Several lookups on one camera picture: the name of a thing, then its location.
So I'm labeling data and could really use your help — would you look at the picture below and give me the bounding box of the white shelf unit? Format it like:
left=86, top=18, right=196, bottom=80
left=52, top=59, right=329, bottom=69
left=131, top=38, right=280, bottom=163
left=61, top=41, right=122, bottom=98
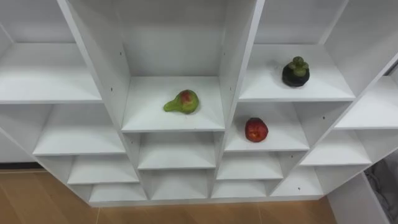
left=0, top=0, right=398, bottom=208

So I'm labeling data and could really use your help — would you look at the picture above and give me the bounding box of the dark mangosteen soft toy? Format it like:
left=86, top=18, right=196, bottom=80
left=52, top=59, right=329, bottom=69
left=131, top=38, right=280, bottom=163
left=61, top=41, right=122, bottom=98
left=282, top=56, right=311, bottom=88

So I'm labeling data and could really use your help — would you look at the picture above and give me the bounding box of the red apple soft toy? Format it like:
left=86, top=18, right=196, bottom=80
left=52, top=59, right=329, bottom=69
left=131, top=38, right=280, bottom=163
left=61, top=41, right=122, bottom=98
left=244, top=117, right=269, bottom=143

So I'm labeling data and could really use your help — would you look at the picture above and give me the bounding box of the white cabinet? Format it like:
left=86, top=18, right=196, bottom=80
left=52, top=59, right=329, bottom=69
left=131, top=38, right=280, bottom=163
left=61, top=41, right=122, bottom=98
left=326, top=172, right=392, bottom=224

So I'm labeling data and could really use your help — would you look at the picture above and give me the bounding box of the green pear soft toy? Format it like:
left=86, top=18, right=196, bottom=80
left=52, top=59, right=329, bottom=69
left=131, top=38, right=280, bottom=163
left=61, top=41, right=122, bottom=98
left=163, top=89, right=200, bottom=115

